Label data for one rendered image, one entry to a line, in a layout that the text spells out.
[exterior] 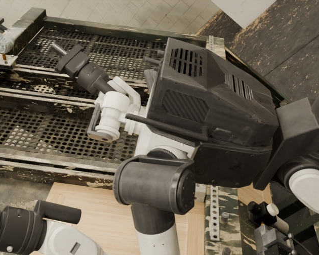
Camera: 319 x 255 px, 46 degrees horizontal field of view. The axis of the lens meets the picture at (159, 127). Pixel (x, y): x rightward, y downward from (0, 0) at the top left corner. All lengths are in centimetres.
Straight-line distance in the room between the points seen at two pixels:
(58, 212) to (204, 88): 40
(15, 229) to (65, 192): 65
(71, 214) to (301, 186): 55
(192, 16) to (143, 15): 84
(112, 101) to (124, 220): 52
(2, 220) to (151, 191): 29
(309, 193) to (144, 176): 44
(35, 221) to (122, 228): 55
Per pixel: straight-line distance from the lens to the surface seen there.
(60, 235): 80
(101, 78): 123
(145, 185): 74
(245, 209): 143
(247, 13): 486
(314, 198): 102
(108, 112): 94
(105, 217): 134
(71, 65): 128
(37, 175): 147
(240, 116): 82
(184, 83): 77
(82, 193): 142
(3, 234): 79
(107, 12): 682
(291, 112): 98
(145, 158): 82
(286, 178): 99
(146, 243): 82
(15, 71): 208
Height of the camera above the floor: 160
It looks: 18 degrees down
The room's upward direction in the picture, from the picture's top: 55 degrees counter-clockwise
